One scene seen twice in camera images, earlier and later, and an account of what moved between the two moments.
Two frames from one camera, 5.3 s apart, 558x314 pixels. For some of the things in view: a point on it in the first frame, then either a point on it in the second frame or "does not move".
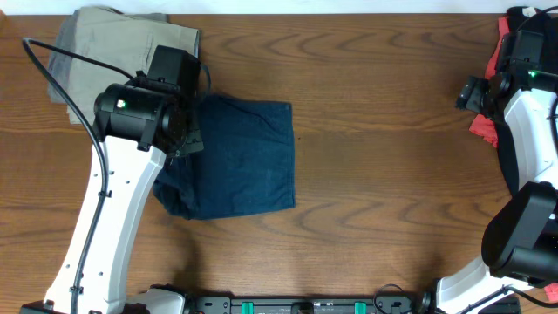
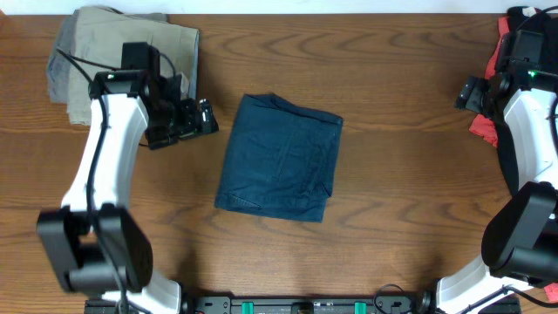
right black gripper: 474,92 does not move
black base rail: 419,303 does not move
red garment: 486,126 does not move
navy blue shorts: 247,163 to 279,160
